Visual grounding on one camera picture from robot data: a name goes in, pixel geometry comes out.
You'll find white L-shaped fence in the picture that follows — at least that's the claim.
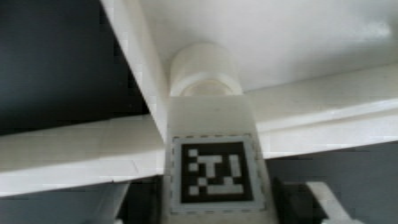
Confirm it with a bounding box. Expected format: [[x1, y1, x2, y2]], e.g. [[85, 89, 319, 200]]
[[0, 109, 398, 197]]

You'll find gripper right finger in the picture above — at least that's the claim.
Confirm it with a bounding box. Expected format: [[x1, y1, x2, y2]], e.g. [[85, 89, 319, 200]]
[[271, 179, 364, 224]]

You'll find white square table top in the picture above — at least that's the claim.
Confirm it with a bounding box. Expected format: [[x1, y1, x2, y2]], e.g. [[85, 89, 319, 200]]
[[99, 0, 398, 158]]

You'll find white table leg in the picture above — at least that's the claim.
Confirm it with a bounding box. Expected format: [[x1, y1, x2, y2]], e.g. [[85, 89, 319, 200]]
[[161, 43, 277, 224]]

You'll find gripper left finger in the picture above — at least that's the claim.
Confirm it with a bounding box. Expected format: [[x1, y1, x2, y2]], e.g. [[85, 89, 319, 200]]
[[87, 176, 161, 224]]

